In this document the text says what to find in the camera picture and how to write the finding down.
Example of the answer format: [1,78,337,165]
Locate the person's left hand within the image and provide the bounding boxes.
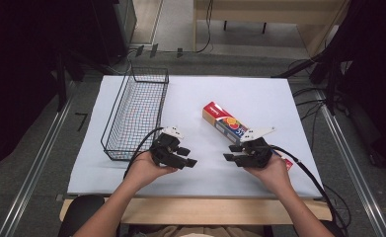
[123,150,179,191]

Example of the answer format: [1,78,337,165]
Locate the black chair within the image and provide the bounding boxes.
[57,194,107,237]

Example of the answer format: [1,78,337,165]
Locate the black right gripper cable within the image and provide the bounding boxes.
[270,144,339,228]

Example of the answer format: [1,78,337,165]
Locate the black wire basket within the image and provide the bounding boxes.
[100,66,171,162]

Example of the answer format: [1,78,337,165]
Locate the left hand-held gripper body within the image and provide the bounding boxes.
[149,125,186,170]

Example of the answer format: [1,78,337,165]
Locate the black stand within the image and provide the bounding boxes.
[270,48,347,117]

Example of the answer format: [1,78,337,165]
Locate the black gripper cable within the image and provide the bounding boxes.
[122,126,165,180]
[270,144,339,228]

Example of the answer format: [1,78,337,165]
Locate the black hanging cable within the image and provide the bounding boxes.
[195,0,214,54]

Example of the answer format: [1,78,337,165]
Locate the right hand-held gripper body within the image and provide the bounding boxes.
[233,125,276,169]

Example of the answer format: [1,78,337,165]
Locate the black cabinet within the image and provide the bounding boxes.
[91,0,138,67]

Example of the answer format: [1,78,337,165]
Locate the person's right hand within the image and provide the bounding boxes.
[242,154,295,197]

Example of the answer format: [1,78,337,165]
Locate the wooden bench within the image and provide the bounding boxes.
[193,0,350,57]

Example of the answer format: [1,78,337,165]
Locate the red and blue toothpaste box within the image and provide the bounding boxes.
[201,101,294,172]

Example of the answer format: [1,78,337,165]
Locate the black floor cables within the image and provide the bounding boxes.
[291,86,330,152]

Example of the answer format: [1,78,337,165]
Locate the metal floor rail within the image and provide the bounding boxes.
[0,95,76,237]
[314,88,386,237]

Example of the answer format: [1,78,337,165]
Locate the white table cover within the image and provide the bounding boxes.
[66,74,324,199]

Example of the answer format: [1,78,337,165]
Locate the wooden table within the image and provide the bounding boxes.
[58,197,334,226]

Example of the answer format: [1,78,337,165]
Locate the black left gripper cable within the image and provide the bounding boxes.
[122,126,165,180]

